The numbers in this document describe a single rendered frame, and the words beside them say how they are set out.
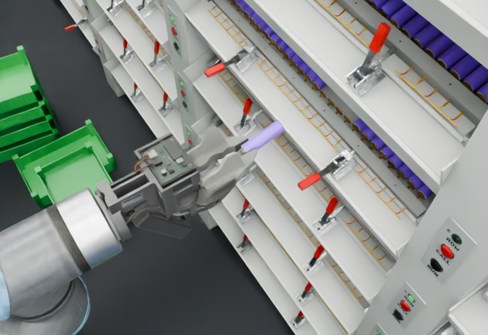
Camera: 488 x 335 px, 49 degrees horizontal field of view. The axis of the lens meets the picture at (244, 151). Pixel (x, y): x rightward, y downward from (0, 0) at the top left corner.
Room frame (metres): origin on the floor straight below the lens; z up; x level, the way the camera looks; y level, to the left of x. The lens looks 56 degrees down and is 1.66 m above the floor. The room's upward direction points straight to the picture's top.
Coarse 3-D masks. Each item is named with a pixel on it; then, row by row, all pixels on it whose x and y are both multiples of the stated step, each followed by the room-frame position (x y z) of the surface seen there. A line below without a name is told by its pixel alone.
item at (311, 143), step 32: (192, 0) 0.82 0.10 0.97; (224, 32) 0.74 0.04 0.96; (256, 64) 0.66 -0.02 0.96; (288, 64) 0.65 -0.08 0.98; (256, 96) 0.60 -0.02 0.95; (288, 96) 0.59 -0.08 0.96; (288, 128) 0.53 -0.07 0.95; (320, 128) 0.52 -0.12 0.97; (352, 128) 0.51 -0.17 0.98; (320, 160) 0.46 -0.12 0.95; (384, 160) 0.45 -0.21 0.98; (352, 192) 0.41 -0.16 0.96; (384, 192) 0.40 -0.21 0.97; (416, 192) 0.39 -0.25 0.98; (384, 224) 0.35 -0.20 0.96; (416, 224) 0.34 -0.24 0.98
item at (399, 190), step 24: (216, 0) 0.79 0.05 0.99; (240, 24) 0.73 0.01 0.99; (264, 48) 0.67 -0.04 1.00; (288, 72) 0.61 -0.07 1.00; (312, 96) 0.56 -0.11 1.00; (336, 120) 0.51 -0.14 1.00; (336, 144) 0.48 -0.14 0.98; (360, 144) 0.47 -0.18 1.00; (384, 168) 0.42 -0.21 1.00; (408, 192) 0.38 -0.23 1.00
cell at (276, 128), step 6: (270, 126) 0.44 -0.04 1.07; (276, 126) 0.44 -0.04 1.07; (282, 126) 0.44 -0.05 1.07; (264, 132) 0.43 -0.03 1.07; (270, 132) 0.43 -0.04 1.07; (276, 132) 0.44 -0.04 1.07; (252, 138) 0.43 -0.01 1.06; (258, 138) 0.43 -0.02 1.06; (264, 138) 0.43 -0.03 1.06; (270, 138) 0.43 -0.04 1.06; (246, 144) 0.42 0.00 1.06; (252, 144) 0.42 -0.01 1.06; (258, 144) 0.42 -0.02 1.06; (264, 144) 0.42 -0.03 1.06; (246, 150) 0.41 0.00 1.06
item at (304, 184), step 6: (330, 168) 0.43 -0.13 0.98; (336, 168) 0.43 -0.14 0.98; (312, 174) 0.42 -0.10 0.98; (318, 174) 0.42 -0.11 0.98; (324, 174) 0.42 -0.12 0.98; (306, 180) 0.41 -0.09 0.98; (312, 180) 0.41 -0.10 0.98; (318, 180) 0.41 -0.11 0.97; (300, 186) 0.40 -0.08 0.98; (306, 186) 0.40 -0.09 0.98
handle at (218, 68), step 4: (240, 56) 0.66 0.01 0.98; (232, 60) 0.66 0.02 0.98; (236, 60) 0.66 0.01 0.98; (220, 64) 0.65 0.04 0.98; (224, 64) 0.65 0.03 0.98; (228, 64) 0.65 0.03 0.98; (232, 64) 0.65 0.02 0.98; (212, 68) 0.64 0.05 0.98; (216, 68) 0.64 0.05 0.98; (220, 68) 0.64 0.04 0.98; (224, 68) 0.64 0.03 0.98; (204, 72) 0.63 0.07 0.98; (208, 72) 0.63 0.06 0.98; (212, 72) 0.63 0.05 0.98; (216, 72) 0.63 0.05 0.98; (208, 76) 0.62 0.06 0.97
